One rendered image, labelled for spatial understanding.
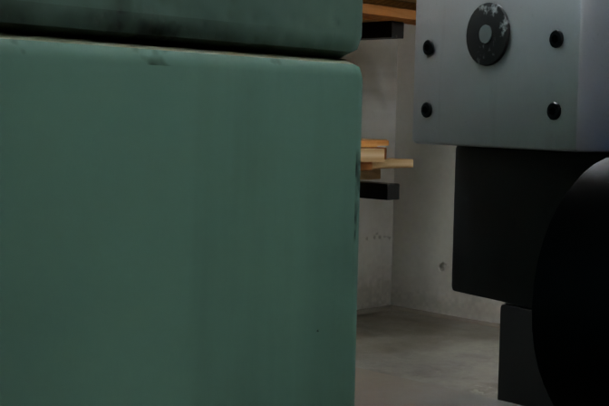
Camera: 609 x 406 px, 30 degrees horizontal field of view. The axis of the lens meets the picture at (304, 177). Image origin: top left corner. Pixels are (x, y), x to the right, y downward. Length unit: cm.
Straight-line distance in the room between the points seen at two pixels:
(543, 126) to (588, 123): 2
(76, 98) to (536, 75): 42
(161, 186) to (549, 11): 41
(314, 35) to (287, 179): 3
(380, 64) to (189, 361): 392
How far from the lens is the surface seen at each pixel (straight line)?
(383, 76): 414
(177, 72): 21
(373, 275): 416
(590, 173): 24
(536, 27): 60
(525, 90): 60
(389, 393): 33
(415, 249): 415
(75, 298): 20
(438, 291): 411
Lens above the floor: 70
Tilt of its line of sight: 3 degrees down
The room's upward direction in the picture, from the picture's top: 1 degrees clockwise
